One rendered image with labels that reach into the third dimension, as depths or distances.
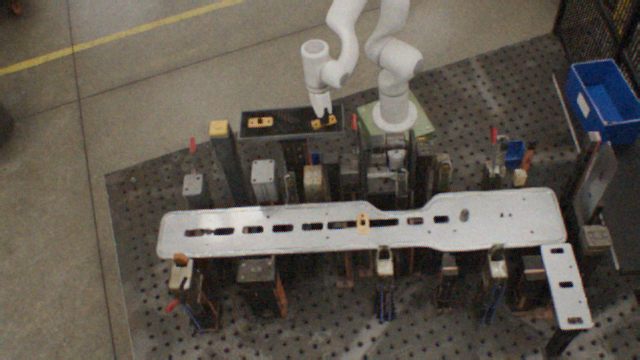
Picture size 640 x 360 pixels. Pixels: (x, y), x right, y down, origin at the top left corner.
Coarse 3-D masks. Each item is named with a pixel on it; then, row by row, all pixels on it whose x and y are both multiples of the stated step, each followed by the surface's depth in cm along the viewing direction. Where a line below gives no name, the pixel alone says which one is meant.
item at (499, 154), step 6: (498, 138) 188; (504, 138) 188; (498, 144) 189; (504, 144) 186; (498, 150) 191; (504, 150) 187; (498, 156) 194; (504, 156) 193; (492, 162) 196; (498, 162) 196; (504, 162) 195; (492, 168) 197; (492, 174) 199
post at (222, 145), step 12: (228, 132) 209; (216, 144) 211; (228, 144) 211; (216, 156) 216; (228, 156) 216; (228, 168) 223; (240, 168) 229; (228, 180) 230; (240, 180) 230; (240, 192) 236; (252, 192) 246; (240, 204) 243
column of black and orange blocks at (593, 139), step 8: (592, 136) 187; (584, 144) 192; (592, 144) 188; (584, 152) 193; (592, 152) 191; (584, 160) 195; (576, 168) 201; (584, 168) 198; (576, 176) 202; (584, 176) 202; (568, 184) 210; (576, 184) 206; (568, 192) 211; (576, 192) 210; (560, 200) 220; (568, 200) 214; (560, 208) 220
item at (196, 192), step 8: (192, 176) 209; (200, 176) 209; (184, 184) 207; (192, 184) 207; (200, 184) 207; (184, 192) 205; (192, 192) 205; (200, 192) 205; (208, 192) 215; (192, 200) 208; (200, 200) 208; (208, 200) 215; (192, 208) 212; (200, 208) 212; (208, 208) 214; (224, 232) 236
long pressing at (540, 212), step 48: (480, 192) 202; (528, 192) 200; (192, 240) 200; (240, 240) 199; (288, 240) 197; (336, 240) 196; (384, 240) 194; (432, 240) 193; (480, 240) 191; (528, 240) 190
